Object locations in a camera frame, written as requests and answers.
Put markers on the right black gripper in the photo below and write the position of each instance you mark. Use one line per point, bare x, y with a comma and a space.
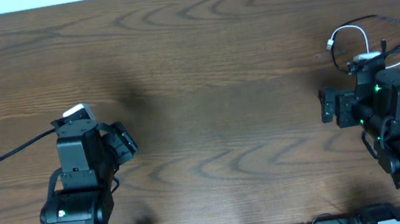
344, 100

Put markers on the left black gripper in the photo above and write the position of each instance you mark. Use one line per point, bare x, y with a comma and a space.
121, 140

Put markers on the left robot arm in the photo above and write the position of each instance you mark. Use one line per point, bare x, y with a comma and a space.
90, 153

